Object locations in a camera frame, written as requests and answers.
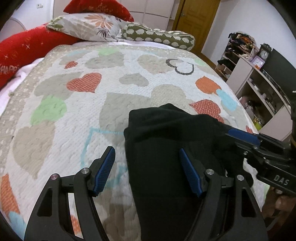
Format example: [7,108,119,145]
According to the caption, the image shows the black pants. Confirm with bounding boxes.
[124,103,253,240]

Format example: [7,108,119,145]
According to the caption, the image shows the white shelf unit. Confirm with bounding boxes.
[215,32,292,142]

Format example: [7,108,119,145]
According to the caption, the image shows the black television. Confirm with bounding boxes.
[262,48,295,105]

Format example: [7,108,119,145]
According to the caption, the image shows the dark table clock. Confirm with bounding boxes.
[257,43,273,61]

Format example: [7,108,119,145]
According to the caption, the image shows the heart patterned quilt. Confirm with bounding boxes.
[1,43,256,240]

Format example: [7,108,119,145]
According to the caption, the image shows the wooden door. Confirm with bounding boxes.
[172,0,220,54]

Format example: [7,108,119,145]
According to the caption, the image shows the white pink bed sheet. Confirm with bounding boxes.
[0,58,44,114]

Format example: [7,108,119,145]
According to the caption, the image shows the green sheep pattern bolster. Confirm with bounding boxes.
[122,22,195,51]

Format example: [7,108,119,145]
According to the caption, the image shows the long red bolster pillow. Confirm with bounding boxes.
[0,24,81,87]

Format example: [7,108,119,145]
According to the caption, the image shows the red pillow behind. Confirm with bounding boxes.
[63,0,134,22]

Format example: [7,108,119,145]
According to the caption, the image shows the floral grey pillow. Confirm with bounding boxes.
[47,13,128,42]

